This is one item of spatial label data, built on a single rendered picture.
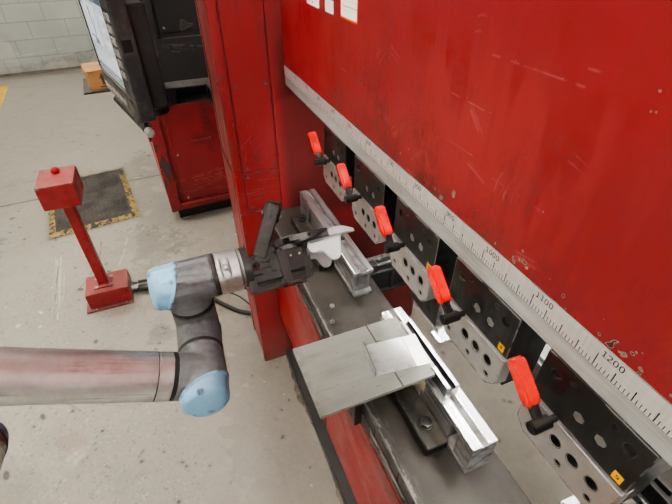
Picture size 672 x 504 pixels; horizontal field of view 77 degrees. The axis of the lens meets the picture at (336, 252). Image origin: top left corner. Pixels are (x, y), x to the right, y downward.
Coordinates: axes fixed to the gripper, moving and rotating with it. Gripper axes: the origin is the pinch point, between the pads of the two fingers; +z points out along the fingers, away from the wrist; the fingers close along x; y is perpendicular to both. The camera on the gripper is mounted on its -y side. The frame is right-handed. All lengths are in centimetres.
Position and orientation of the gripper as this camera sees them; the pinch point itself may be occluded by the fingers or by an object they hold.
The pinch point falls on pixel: (342, 232)
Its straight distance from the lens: 81.6
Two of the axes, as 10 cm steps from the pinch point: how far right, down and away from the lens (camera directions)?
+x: 2.4, -2.3, -9.4
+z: 9.3, -2.3, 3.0
